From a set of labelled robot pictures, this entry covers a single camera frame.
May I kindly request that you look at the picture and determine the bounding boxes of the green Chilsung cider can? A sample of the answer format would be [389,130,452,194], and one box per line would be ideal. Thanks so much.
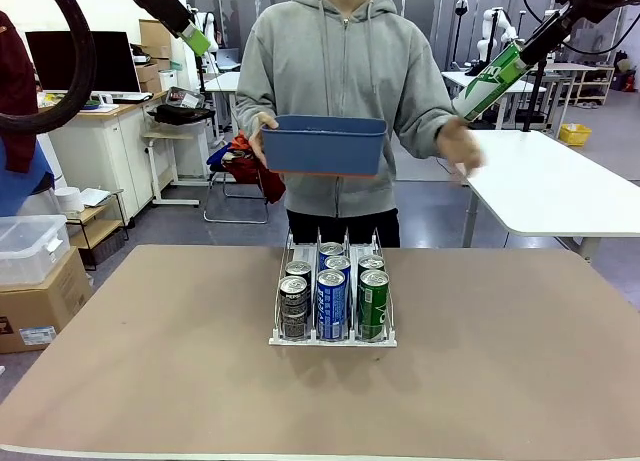
[357,269,390,342]
[452,39,527,123]
[356,254,386,275]

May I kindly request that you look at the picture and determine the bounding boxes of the blue plastic bin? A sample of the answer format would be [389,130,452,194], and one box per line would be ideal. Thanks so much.
[260,113,389,178]

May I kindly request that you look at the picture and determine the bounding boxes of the person's right forearm grey sleeve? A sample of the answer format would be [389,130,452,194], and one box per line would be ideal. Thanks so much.
[234,88,269,142]

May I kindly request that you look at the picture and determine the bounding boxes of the person's left forearm grey sleeve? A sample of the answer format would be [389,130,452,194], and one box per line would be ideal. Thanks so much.
[392,108,464,160]

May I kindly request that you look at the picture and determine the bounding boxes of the person's right hand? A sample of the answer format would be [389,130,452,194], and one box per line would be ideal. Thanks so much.
[248,114,280,170]

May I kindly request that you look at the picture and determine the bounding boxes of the person's left hand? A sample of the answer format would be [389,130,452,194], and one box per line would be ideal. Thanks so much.
[434,115,489,180]

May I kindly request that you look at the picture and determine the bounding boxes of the stacked cardboard boxes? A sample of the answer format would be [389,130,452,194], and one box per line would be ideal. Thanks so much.
[130,18,174,95]

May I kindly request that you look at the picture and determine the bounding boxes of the wooden shelf table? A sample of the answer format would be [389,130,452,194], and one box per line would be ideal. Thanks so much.
[529,62,616,107]

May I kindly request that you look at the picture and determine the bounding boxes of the grey open laptop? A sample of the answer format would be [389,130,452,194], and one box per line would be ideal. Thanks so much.
[215,48,242,72]

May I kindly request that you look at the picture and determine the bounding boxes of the white background table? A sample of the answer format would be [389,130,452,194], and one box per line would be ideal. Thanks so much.
[202,70,244,135]
[442,70,551,127]

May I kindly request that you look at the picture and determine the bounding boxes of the flat packaged item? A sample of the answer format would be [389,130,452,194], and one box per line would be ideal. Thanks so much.
[165,86,206,110]

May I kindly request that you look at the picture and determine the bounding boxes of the black computer monitor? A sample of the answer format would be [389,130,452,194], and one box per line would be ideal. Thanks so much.
[24,30,142,95]

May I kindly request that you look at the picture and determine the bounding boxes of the black bag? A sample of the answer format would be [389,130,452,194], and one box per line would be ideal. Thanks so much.
[148,103,216,127]

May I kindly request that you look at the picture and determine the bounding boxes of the yellow plastic crate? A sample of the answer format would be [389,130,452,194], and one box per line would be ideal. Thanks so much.
[558,123,593,147]

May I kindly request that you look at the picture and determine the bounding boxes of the large white table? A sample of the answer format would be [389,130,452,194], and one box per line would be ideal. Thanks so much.
[433,129,640,262]

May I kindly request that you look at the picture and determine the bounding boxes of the white desk cabinet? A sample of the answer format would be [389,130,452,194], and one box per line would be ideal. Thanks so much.
[37,90,166,222]

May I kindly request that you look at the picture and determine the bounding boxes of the small white side table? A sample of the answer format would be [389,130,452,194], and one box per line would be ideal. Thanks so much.
[142,125,199,208]

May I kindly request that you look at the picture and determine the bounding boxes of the person in grey hoodie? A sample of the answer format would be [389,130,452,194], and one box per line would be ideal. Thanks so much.
[234,0,466,250]

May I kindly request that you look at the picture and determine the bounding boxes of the person in dark red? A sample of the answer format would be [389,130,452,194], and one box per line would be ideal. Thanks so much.
[0,9,55,217]

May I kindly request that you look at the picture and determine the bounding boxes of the red orange jacket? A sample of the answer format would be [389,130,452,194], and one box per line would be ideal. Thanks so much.
[207,133,287,205]

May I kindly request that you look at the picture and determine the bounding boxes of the black metal chair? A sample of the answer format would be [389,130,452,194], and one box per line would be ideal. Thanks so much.
[203,170,271,226]

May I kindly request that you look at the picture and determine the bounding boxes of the white paper roll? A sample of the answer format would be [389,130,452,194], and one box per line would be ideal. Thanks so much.
[53,186,86,215]

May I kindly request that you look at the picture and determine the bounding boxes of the black Pepsi can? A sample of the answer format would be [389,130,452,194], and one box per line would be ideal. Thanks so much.
[278,275,311,342]
[284,260,314,282]

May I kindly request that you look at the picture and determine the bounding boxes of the clear plastic storage box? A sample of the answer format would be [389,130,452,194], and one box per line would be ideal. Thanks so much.
[0,214,71,287]

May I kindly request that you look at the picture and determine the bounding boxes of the large cardboard box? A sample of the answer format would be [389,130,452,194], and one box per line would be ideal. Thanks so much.
[0,245,95,355]

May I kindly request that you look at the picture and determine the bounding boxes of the clear can rack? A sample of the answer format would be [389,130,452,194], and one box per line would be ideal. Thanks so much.
[268,225,400,348]

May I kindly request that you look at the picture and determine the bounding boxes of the black camera stand pole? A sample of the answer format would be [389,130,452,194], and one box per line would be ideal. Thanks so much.
[522,55,564,133]
[459,9,502,131]

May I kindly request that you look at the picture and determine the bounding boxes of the black corrugated cable conduit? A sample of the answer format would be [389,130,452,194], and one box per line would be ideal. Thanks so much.
[0,0,99,135]

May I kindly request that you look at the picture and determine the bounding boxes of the black wire shelf cart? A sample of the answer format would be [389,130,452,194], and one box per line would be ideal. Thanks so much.
[64,188,132,272]

